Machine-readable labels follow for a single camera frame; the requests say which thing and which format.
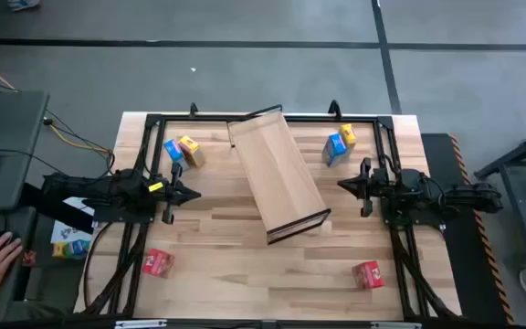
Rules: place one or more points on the black mat with hazard stripes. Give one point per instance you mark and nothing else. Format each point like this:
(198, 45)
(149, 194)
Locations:
(459, 256)

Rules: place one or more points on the blue Rice Krispies cereal box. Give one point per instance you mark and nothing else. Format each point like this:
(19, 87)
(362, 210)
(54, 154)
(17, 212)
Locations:
(174, 153)
(334, 148)

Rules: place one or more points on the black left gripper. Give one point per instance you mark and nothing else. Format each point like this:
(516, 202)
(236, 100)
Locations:
(171, 192)

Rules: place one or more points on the yellow Corn Pops cereal box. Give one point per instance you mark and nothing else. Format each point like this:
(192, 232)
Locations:
(348, 134)
(192, 153)

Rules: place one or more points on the white printed paper sheet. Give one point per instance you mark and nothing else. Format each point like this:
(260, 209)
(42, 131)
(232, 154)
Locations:
(69, 230)

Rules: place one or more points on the grey equipment cart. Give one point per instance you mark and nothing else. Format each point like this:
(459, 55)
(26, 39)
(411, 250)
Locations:
(523, 201)

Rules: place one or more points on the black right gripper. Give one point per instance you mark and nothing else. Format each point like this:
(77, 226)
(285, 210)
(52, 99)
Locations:
(372, 187)

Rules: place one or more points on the grey desk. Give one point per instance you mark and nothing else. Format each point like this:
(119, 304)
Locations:
(12, 128)

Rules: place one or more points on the black metal table frame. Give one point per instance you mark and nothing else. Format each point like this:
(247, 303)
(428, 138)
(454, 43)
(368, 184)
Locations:
(153, 120)

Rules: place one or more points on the red Froot Loops cereal box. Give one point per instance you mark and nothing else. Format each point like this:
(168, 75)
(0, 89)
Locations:
(368, 274)
(158, 262)

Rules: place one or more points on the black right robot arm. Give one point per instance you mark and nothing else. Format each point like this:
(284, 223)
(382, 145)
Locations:
(427, 192)

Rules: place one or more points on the small red box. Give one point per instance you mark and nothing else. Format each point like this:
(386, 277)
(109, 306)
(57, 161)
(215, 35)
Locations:
(28, 258)

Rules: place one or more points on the small colourful cereal boxes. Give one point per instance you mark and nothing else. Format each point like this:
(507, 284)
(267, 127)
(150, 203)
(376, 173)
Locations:
(71, 249)

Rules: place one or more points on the wooden shelf with black frame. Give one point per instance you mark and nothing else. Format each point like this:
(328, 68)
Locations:
(276, 173)

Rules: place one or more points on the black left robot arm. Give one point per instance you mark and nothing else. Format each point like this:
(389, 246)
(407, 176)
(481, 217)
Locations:
(108, 189)

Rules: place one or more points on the person's blue shoe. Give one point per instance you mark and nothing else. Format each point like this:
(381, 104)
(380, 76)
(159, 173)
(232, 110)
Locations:
(23, 3)

